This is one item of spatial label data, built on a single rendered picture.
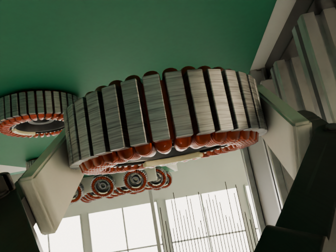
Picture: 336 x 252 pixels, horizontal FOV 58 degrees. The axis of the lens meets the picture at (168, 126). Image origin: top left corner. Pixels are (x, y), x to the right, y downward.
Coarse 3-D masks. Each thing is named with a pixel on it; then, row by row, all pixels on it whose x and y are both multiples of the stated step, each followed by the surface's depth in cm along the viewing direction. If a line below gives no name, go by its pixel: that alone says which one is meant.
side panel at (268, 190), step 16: (256, 80) 44; (256, 144) 56; (256, 160) 59; (272, 160) 41; (256, 176) 62; (272, 176) 43; (256, 192) 64; (272, 192) 50; (256, 208) 64; (272, 208) 53; (272, 224) 56
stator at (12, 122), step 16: (16, 96) 36; (32, 96) 36; (48, 96) 37; (64, 96) 38; (0, 112) 36; (16, 112) 35; (32, 112) 35; (48, 112) 36; (0, 128) 38; (16, 128) 40; (32, 128) 43; (48, 128) 44
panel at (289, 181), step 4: (264, 80) 42; (268, 80) 42; (272, 80) 42; (264, 84) 42; (268, 84) 42; (272, 84) 42; (268, 88) 42; (272, 88) 42; (272, 92) 42; (280, 164) 41; (284, 168) 40; (284, 172) 40; (284, 176) 40; (288, 176) 40; (284, 180) 40; (288, 180) 39; (292, 180) 39; (288, 184) 39; (288, 188) 39; (288, 192) 40
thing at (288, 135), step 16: (272, 96) 16; (272, 112) 15; (288, 112) 13; (272, 128) 15; (288, 128) 13; (304, 128) 12; (272, 144) 16; (288, 144) 13; (304, 144) 12; (288, 160) 14
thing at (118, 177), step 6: (150, 168) 145; (114, 174) 146; (120, 174) 146; (132, 174) 145; (150, 174) 144; (84, 180) 147; (90, 180) 147; (114, 180) 146; (120, 180) 145; (150, 180) 144; (84, 186) 147; (120, 186) 145; (84, 192) 146
